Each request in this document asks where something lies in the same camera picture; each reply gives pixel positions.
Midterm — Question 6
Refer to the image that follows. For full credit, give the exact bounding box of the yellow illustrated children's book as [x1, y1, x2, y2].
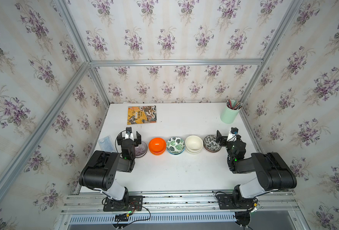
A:
[127, 105, 157, 125]

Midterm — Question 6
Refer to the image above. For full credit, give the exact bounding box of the pink striped bowl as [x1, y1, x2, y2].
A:
[135, 141, 148, 158]

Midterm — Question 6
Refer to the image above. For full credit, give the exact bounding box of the small circuit board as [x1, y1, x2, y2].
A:
[114, 213, 131, 222]

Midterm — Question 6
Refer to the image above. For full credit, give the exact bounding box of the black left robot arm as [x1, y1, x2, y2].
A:
[78, 127, 141, 202]

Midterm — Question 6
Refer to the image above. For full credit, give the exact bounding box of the white ceramic bowl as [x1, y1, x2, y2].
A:
[185, 135, 203, 154]

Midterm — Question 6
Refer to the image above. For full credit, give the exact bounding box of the mint green pen cup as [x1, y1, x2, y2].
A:
[220, 99, 243, 124]

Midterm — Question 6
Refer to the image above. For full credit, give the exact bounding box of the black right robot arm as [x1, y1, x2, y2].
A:
[215, 127, 297, 201]

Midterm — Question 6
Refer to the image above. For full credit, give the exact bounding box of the aluminium mounting rail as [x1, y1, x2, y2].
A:
[61, 190, 300, 214]

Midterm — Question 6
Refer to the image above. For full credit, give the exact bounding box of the green leaf bowl resting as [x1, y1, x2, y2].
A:
[167, 149, 184, 155]

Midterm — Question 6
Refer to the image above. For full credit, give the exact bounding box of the green leaf bowl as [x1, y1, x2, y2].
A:
[167, 137, 185, 152]

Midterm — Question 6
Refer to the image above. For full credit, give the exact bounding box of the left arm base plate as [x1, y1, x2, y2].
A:
[102, 195, 144, 212]

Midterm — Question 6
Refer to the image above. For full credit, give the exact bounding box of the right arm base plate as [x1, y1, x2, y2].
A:
[215, 193, 255, 210]

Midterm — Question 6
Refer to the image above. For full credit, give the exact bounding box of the orange plastic bowl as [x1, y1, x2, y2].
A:
[151, 150, 165, 156]
[148, 138, 167, 152]

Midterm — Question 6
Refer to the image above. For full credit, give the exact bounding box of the black white patterned bowl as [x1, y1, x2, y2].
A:
[203, 135, 222, 153]

